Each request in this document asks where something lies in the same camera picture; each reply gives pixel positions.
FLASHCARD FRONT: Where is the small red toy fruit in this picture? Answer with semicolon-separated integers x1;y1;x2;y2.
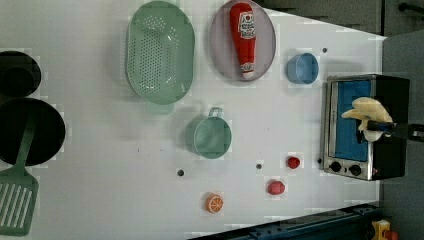
287;157;300;169

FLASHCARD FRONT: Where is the yellow plush peeled banana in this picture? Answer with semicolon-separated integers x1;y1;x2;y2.
341;97;393;142

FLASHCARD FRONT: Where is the large black pan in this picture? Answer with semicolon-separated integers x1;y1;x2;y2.
0;98;66;166

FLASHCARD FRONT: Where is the grey oval plate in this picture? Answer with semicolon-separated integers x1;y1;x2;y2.
209;0;276;81

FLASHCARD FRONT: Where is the silver black toaster oven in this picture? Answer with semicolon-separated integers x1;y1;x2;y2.
323;74;409;181

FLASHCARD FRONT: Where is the orange slice toy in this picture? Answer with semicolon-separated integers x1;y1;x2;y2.
205;194;224;214

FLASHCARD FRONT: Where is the blue metal frame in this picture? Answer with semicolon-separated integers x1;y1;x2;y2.
191;204;382;240

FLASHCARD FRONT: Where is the red plush ketchup bottle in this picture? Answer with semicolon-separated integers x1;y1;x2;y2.
230;2;256;79

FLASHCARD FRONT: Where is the small black pot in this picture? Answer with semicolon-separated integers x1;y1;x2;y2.
0;51;42;97

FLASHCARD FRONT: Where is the blue cup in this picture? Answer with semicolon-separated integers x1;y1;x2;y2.
287;53;319;84

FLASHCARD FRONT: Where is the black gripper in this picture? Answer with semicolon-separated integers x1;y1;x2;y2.
367;121;424;142

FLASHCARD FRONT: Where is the green mug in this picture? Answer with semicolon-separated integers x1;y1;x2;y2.
185;107;232;159

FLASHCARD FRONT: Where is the yellow red toy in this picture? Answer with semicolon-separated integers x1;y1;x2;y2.
371;220;399;240

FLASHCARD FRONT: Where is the green perforated colander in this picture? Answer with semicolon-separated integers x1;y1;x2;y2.
126;1;195;115

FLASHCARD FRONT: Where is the green slotted spatula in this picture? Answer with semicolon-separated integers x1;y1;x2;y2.
0;114;39;237

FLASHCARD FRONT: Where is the red toy tomato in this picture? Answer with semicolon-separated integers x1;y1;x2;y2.
267;181;285;195

